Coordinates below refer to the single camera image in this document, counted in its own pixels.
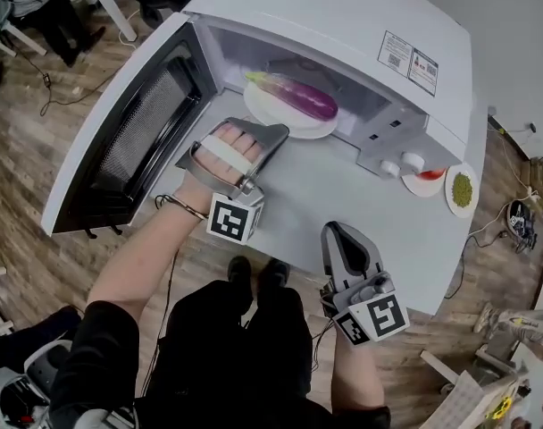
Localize checkered tablecloth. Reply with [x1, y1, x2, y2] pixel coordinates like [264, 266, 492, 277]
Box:
[440, 371, 522, 429]

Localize person's black shoe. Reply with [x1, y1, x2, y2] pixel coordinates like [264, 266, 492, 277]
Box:
[257, 258, 292, 290]
[228, 256, 254, 295]

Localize white body-worn device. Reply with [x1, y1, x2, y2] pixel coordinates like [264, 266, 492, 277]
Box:
[79, 407, 137, 429]

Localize purple eggplant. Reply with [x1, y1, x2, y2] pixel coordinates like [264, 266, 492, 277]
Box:
[245, 71, 339, 120]

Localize person in black clothes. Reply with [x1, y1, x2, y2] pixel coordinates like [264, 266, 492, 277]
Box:
[47, 279, 393, 429]

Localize black basket of cables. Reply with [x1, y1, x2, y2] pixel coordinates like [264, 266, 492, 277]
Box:
[505, 198, 540, 254]

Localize white table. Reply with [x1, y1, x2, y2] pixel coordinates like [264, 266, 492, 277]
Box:
[154, 136, 490, 316]

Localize wooden plank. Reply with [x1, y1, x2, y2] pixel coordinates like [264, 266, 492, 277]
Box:
[421, 349, 460, 386]

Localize person's left forearm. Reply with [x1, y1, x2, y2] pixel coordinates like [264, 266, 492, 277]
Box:
[87, 181, 210, 316]

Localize person's left hand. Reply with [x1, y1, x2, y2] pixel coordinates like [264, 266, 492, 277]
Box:
[188, 122, 264, 189]

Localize white cable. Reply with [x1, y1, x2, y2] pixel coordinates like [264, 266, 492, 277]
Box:
[467, 185, 540, 240]

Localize person's right black shoe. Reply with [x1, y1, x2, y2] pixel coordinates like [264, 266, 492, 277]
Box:
[257, 258, 292, 290]

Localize green beans pile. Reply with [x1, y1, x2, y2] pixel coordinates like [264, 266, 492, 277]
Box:
[452, 172, 473, 205]

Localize yellow sunflowers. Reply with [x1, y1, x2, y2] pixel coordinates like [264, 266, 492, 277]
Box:
[488, 395, 514, 422]

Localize white microwave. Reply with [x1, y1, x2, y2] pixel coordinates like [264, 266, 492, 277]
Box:
[41, 0, 473, 240]

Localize white round plate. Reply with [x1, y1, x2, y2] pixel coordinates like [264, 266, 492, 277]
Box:
[243, 80, 339, 140]
[400, 165, 449, 198]
[444, 162, 480, 219]

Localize person's right forearm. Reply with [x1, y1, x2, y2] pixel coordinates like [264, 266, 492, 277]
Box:
[331, 332, 387, 413]

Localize person's left black shoe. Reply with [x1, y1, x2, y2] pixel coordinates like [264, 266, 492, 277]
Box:
[228, 256, 254, 295]

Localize thin black body cable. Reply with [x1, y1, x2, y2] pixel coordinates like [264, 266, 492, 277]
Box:
[139, 221, 180, 397]

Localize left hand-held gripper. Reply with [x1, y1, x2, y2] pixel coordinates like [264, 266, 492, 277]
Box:
[175, 117, 291, 245]

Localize grey round device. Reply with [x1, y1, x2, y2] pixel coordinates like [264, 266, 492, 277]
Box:
[0, 306, 71, 429]

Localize black looped cable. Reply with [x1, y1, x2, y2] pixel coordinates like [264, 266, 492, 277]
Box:
[443, 234, 467, 299]

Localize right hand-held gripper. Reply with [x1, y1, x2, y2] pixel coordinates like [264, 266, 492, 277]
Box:
[320, 221, 410, 347]

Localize thin wrist bracelet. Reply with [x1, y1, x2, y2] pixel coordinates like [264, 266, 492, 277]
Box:
[155, 193, 209, 221]

